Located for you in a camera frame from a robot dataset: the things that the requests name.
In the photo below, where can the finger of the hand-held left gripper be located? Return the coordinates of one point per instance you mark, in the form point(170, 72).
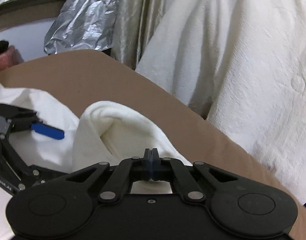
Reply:
point(8, 160)
point(48, 131)

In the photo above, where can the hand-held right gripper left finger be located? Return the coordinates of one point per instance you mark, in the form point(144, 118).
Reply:
point(146, 155)

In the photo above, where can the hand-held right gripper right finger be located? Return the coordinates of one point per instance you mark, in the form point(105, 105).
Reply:
point(155, 155)

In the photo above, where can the white towel garment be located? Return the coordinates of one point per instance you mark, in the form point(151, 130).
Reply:
point(113, 120)

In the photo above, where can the red suitcase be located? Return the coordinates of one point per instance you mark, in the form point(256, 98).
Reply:
point(3, 60)

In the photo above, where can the crumpled silver foil sheet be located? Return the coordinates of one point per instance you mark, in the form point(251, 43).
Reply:
point(88, 17)

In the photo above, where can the white blanket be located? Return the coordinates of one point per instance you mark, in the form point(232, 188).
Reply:
point(242, 67)

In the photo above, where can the beige curtain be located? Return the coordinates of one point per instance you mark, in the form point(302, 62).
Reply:
point(133, 30)

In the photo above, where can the brown window frame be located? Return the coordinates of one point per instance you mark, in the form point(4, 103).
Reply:
point(25, 17)

